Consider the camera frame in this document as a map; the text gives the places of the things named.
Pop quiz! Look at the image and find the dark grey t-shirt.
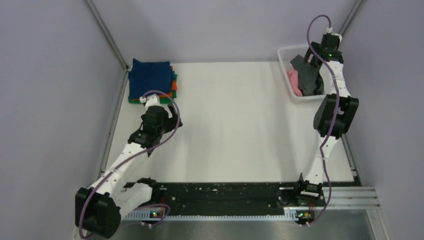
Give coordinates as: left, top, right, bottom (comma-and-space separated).
290, 54, 324, 97

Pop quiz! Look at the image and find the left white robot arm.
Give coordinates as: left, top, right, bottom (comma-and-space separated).
75, 103, 182, 240

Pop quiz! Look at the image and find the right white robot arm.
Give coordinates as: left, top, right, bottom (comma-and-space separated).
290, 33, 359, 206

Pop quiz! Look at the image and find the folded green t-shirt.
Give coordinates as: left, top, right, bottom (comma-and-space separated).
128, 71, 178, 105

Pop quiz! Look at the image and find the pink t-shirt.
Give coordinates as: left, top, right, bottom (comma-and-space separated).
286, 69, 303, 97

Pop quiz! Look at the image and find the white plastic basket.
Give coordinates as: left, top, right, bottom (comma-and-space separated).
276, 43, 325, 103

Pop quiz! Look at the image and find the folded orange t-shirt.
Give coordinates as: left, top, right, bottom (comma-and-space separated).
132, 66, 178, 102

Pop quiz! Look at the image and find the folded navy blue t-shirt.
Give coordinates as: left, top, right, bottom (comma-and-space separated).
128, 58, 173, 101

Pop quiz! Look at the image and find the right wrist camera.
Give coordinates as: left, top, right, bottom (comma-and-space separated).
326, 27, 343, 43

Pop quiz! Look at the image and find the right aluminium frame post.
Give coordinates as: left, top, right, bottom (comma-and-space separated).
338, 0, 367, 36

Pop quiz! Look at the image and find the aluminium frame post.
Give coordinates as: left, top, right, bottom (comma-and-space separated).
83, 0, 128, 71
338, 0, 367, 36

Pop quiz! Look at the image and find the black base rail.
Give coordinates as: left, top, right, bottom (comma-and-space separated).
137, 182, 327, 217

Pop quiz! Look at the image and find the white slotted cable duct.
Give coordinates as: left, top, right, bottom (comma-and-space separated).
123, 207, 313, 222

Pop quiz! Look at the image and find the left aluminium frame post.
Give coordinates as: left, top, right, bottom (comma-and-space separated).
83, 0, 128, 71

